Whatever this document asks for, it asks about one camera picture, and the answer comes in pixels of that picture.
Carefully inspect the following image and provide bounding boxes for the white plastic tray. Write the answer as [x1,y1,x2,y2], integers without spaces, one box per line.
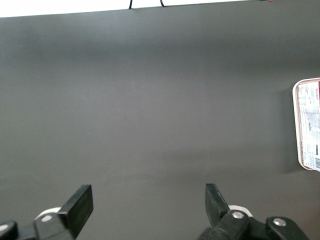
[291,77,320,172]

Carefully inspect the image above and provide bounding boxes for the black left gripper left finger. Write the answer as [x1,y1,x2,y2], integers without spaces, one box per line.
[32,184,95,240]

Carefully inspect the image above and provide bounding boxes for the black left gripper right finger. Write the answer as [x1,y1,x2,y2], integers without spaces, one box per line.
[197,183,253,240]

